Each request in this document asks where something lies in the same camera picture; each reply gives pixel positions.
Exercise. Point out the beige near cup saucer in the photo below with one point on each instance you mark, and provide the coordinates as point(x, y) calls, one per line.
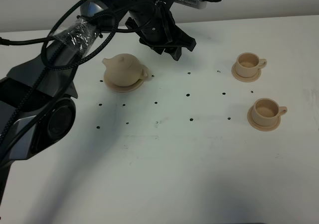
point(259, 127)

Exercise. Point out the beige teapot saucer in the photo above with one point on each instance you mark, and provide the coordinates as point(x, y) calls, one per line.
point(124, 87)

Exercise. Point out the beige near teacup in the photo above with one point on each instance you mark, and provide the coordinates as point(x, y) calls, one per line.
point(266, 112)

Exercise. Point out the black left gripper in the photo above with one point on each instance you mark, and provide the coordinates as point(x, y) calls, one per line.
point(154, 34)

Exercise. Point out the beige teacup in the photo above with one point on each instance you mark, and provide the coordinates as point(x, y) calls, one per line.
point(266, 112)
point(248, 64)

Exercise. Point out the beige cup saucer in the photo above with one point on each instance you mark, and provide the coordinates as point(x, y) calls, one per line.
point(259, 127)
point(245, 79)

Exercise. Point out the beige far teacup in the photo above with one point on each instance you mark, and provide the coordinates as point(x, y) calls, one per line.
point(248, 64)

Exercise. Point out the beige far cup saucer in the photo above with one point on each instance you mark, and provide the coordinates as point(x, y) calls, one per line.
point(245, 79)

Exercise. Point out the beige ceramic teapot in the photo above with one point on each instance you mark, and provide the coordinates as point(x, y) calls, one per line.
point(125, 70)

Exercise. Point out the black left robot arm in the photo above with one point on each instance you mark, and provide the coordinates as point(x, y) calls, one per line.
point(37, 106)

